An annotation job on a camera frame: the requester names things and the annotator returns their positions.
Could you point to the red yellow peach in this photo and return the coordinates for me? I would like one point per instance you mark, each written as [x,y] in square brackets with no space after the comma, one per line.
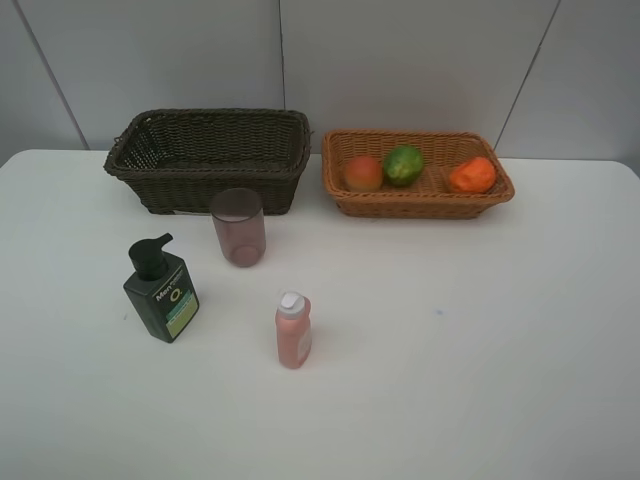
[363,174]

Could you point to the translucent purple plastic cup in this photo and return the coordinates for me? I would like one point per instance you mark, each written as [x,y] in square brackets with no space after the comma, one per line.
[238,219]

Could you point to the green lime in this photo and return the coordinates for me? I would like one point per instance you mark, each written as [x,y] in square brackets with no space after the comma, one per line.
[403,165]

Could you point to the orange tangerine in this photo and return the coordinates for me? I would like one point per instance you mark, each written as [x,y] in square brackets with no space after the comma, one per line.
[475,176]

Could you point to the dark green pump soap bottle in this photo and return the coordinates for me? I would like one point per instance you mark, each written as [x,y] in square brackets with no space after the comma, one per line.
[161,289]

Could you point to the pink dish soap bottle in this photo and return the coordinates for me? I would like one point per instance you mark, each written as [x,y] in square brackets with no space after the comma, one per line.
[293,329]

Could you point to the orange wicker basket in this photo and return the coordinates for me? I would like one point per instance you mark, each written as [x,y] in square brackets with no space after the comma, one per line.
[430,196]

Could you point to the dark brown wicker basket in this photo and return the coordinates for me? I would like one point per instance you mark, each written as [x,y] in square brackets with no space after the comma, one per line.
[177,160]

